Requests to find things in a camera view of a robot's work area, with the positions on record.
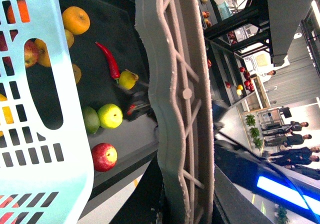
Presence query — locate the grey-brown basket handle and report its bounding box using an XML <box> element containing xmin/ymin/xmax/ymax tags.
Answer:
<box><xmin>135</xmin><ymin>0</ymin><xmax>215</xmax><ymax>224</ymax></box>

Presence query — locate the light teal shopping basket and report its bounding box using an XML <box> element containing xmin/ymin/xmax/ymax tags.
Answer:
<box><xmin>0</xmin><ymin>0</ymin><xmax>94</xmax><ymax>224</ymax></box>

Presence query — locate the yellow pear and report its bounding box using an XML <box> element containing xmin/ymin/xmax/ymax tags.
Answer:
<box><xmin>118</xmin><ymin>69</ymin><xmax>139</xmax><ymax>90</ymax></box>

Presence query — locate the yellow-green apple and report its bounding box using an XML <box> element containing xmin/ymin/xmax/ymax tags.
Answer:
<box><xmin>97</xmin><ymin>103</ymin><xmax>123</xmax><ymax>129</ymax></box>

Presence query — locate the red chili pepper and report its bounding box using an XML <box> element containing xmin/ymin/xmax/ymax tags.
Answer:
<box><xmin>95</xmin><ymin>41</ymin><xmax>121</xmax><ymax>84</ymax></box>

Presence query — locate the green lime lower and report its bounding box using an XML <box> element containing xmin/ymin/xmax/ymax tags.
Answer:
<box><xmin>82</xmin><ymin>106</ymin><xmax>100</xmax><ymax>134</ymax></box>

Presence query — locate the red apple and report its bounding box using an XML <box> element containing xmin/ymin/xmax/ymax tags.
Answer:
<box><xmin>91</xmin><ymin>143</ymin><xmax>118</xmax><ymax>172</ymax></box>

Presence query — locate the yellow-orange apple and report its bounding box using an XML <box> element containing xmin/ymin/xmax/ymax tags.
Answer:
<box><xmin>62</xmin><ymin>6</ymin><xmax>91</xmax><ymax>35</ymax></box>

